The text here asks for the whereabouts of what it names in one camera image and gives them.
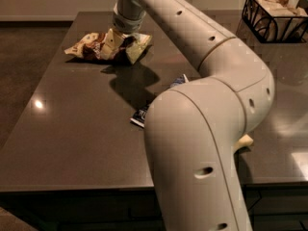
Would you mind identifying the yellow sponge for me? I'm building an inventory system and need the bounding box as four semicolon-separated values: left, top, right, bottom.
233;135;253;153

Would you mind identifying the blue chip bag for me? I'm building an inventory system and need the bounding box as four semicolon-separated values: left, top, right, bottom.
130;74;189;128

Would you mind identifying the brown chip bag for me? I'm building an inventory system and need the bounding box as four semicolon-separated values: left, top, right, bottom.
64;32;151;64

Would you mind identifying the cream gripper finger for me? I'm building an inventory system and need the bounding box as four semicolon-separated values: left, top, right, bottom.
100;28;124;60

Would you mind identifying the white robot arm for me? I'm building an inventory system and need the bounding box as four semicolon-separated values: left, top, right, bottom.
113;0;274;231

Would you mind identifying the black wire basket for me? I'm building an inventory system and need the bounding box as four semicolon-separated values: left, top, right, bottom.
242;0;308;43

